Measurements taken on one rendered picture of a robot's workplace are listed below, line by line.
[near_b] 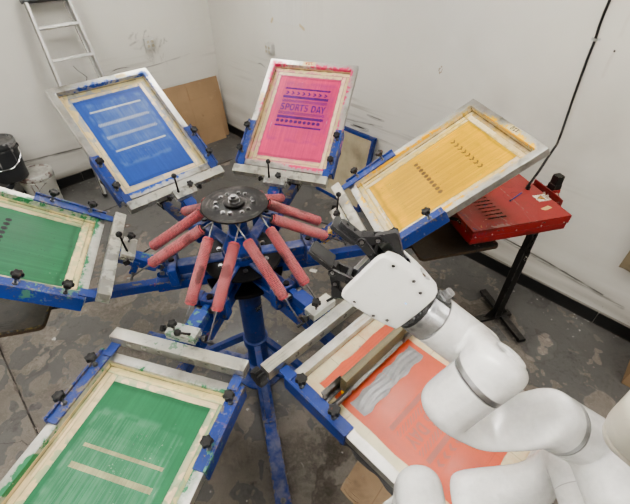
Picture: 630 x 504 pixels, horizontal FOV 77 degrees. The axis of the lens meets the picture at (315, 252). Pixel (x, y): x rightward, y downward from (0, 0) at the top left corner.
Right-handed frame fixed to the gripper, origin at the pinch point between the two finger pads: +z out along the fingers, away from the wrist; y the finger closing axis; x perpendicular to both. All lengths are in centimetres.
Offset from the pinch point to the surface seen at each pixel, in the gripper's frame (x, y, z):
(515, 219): 154, 13, -90
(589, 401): 151, 67, -214
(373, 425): 42, 73, -61
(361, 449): 31, 73, -58
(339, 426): 36, 76, -50
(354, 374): 51, 67, -47
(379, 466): 27, 70, -64
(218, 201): 103, 78, 33
